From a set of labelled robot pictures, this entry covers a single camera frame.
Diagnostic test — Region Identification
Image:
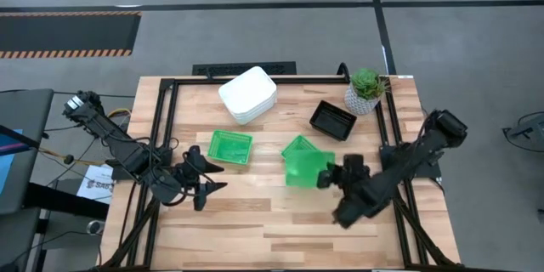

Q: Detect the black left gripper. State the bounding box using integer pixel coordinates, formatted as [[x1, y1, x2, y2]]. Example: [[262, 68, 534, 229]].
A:
[[178, 144, 229, 213]]

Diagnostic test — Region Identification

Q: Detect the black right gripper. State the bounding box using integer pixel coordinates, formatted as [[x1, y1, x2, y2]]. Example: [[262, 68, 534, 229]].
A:
[[316, 155, 371, 192]]

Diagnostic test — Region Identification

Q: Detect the green plastic mesh basket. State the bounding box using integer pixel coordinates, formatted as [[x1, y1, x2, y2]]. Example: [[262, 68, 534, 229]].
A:
[[283, 149, 337, 190], [280, 133, 320, 159], [207, 128, 254, 167]]

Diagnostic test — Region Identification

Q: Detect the white plastic storage bin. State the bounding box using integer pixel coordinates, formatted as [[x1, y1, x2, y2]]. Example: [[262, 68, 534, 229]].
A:
[[218, 65, 278, 116]]

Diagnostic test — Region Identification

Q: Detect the white triangle-pattern plant pot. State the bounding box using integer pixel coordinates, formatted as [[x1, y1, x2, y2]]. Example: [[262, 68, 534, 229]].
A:
[[343, 82, 382, 116]]

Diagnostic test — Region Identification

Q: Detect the green succulent plant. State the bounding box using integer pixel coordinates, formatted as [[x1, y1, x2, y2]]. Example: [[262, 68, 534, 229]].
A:
[[349, 66, 391, 101]]

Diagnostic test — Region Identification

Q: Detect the black floor grate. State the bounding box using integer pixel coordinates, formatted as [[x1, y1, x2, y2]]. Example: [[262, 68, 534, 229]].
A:
[[191, 60, 298, 77]]

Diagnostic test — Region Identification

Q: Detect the white printed paper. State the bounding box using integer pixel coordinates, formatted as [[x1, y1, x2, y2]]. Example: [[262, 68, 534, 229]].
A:
[[76, 163, 115, 206]]

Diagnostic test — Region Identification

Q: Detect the round silver can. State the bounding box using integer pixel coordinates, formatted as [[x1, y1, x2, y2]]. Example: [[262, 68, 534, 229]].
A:
[[86, 219, 106, 236]]

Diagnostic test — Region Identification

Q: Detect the grey side desk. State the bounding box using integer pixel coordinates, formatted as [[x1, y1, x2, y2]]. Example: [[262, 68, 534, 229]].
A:
[[0, 88, 55, 216]]

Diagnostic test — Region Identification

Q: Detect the blue sheet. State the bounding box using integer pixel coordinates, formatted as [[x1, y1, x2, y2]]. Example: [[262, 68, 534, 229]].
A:
[[0, 129, 26, 195]]

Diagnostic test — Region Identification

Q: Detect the black hazard-striped floor mat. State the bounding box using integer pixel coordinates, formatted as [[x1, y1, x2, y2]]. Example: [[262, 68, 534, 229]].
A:
[[0, 10, 142, 60]]

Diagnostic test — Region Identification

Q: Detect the grey chair base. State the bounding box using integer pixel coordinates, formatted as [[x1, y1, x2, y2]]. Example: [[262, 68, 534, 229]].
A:
[[502, 111, 544, 155]]

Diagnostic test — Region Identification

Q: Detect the black arched bracket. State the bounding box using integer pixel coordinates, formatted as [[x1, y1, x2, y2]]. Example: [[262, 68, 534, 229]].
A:
[[336, 62, 352, 84]]

